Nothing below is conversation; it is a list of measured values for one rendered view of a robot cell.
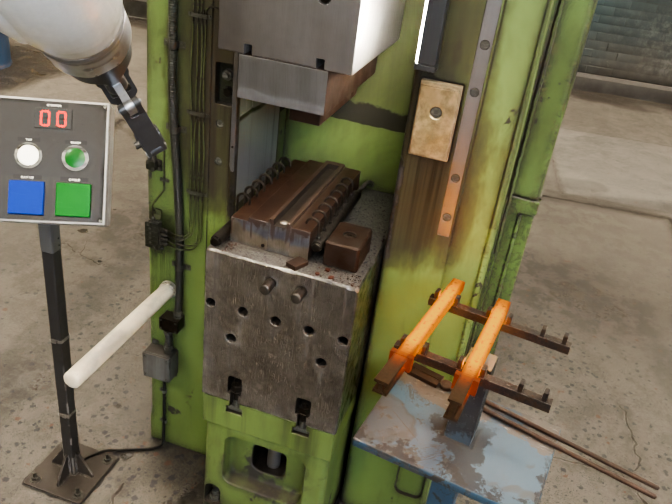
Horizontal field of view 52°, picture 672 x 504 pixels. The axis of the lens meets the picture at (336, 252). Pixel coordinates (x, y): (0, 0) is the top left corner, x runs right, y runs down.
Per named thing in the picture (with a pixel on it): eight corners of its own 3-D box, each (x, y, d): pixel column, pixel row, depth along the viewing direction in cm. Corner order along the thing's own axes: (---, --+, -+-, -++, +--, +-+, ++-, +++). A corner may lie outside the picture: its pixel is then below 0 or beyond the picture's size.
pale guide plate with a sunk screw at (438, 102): (446, 162, 153) (462, 87, 145) (407, 153, 155) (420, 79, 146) (448, 159, 155) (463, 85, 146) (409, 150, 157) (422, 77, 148)
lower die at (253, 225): (307, 261, 161) (310, 229, 157) (229, 240, 166) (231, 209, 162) (357, 195, 197) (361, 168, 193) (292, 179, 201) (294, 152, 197)
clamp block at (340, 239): (356, 274, 159) (359, 250, 156) (321, 265, 161) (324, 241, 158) (369, 251, 169) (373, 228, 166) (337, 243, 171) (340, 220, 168)
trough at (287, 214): (290, 229, 159) (291, 224, 158) (269, 224, 160) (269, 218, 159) (344, 169, 195) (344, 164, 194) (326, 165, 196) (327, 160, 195)
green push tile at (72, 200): (89, 217, 155) (90, 184, 154) (54, 215, 154) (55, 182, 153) (90, 217, 157) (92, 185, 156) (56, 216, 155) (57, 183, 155)
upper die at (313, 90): (323, 116, 144) (328, 71, 139) (236, 97, 148) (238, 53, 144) (375, 73, 180) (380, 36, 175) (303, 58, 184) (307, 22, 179)
